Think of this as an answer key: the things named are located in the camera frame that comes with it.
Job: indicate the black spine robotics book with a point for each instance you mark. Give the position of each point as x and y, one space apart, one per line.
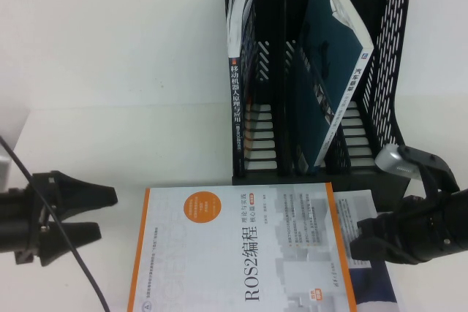
234 107

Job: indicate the white orange ROS2 book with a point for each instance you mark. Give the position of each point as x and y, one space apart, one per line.
237 253

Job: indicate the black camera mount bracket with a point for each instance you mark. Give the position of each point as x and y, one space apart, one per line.
431 169

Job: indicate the black plastic book stand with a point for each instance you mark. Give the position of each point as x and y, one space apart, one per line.
387 71

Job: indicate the magazine with man portrait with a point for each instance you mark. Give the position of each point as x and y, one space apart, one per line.
365 282

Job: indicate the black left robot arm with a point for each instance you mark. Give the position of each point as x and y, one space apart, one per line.
12 224

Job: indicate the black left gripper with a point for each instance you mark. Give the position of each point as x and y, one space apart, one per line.
36 209

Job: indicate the teal cover car book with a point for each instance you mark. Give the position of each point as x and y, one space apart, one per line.
323 52

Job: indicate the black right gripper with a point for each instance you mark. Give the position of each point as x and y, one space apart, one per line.
413 228

